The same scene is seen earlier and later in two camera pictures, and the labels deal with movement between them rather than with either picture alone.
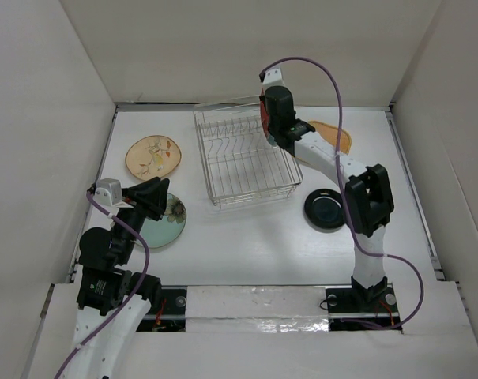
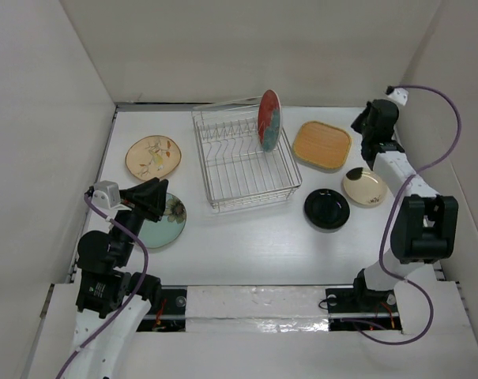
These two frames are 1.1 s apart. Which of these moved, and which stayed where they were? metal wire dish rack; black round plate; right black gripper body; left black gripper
Moved: right black gripper body
Stayed: left black gripper; metal wire dish rack; black round plate
